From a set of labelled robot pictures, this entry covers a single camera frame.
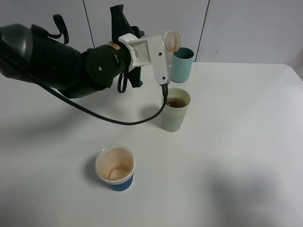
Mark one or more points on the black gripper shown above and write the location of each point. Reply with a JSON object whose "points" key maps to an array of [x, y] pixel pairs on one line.
{"points": [[105, 62]]}

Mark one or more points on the drink bottle with pink label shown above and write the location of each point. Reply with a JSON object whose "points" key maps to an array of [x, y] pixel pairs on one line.
{"points": [[172, 41]]}

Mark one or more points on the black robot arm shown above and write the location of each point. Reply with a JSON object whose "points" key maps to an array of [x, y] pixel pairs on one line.
{"points": [[33, 51]]}

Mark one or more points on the teal plastic cup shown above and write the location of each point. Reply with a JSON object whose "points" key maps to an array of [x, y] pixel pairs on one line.
{"points": [[181, 64]]}

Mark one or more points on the light green plastic cup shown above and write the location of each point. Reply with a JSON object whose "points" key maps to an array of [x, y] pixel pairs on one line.
{"points": [[175, 109]]}

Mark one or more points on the clear cup with blue sleeve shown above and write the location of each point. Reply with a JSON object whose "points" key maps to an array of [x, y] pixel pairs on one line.
{"points": [[115, 165]]}

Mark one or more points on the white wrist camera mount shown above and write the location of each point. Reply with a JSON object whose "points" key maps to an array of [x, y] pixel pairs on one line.
{"points": [[149, 50]]}

